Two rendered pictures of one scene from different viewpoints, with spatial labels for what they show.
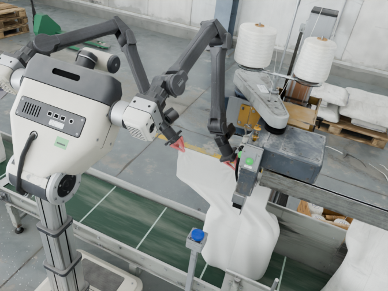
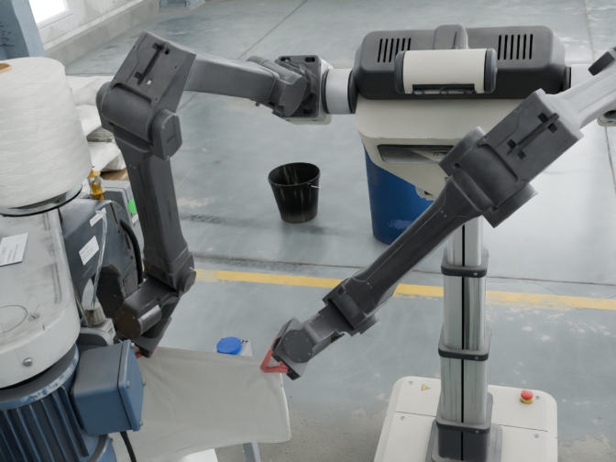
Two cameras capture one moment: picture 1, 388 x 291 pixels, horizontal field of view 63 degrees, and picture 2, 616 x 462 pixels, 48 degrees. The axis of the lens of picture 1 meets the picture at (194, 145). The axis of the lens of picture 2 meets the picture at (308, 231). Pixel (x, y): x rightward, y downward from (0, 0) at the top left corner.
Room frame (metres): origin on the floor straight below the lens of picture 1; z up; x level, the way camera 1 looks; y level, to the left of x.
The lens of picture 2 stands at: (2.30, 0.17, 1.91)
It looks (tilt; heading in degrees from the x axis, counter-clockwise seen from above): 30 degrees down; 181
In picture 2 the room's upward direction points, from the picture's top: 7 degrees counter-clockwise
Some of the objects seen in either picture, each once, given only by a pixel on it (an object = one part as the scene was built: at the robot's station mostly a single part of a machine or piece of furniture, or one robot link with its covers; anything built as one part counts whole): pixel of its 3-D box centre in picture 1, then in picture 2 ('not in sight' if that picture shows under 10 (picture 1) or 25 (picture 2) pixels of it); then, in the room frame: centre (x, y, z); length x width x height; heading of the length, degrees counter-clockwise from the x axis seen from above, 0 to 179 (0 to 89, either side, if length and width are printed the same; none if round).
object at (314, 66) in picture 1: (315, 58); not in sight; (1.32, -0.45, 1.61); 0.15 x 0.14 x 0.17; 71
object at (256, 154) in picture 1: (250, 157); (115, 204); (1.01, -0.23, 1.28); 0.08 x 0.05 x 0.09; 71
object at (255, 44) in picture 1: (255, 45); (16, 130); (1.41, -0.21, 1.61); 0.17 x 0.17 x 0.17
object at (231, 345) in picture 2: (197, 235); (229, 347); (0.96, -0.07, 0.84); 0.06 x 0.06 x 0.02
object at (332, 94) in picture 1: (322, 91); not in sight; (3.83, -1.53, 0.44); 0.66 x 0.42 x 0.14; 67
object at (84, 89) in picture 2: not in sight; (76, 93); (-2.21, -1.28, 0.56); 0.67 x 0.43 x 0.15; 71
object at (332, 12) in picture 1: (325, 11); not in sight; (1.53, -0.50, 1.76); 0.12 x 0.11 x 0.01; 161
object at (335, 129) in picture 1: (336, 116); not in sight; (3.92, -1.88, 0.07); 1.20 x 0.82 x 0.14; 71
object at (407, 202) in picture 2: not in sight; (407, 173); (-0.91, 0.67, 0.32); 0.51 x 0.48 x 0.65; 161
